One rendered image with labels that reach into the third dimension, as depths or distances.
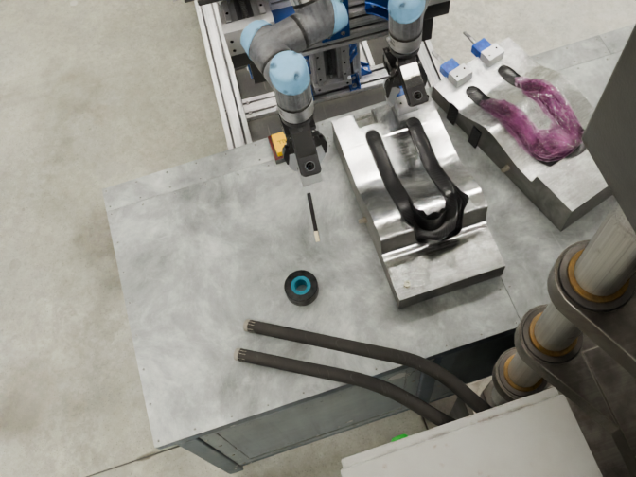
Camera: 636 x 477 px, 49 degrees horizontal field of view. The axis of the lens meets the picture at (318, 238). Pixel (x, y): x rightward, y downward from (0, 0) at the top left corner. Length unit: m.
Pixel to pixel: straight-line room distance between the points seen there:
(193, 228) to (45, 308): 1.11
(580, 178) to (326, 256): 0.63
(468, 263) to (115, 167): 1.72
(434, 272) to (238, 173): 0.59
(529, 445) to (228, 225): 1.08
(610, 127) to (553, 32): 2.58
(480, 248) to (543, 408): 0.78
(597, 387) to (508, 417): 0.26
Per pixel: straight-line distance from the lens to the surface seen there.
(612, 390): 1.17
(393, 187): 1.70
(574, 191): 1.73
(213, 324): 1.70
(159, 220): 1.85
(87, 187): 2.96
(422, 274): 1.64
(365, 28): 2.19
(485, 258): 1.67
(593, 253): 0.85
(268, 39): 1.46
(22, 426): 2.70
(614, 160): 0.66
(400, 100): 1.80
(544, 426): 0.94
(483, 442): 0.93
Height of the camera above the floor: 2.38
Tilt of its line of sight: 65 degrees down
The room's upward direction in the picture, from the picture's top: 11 degrees counter-clockwise
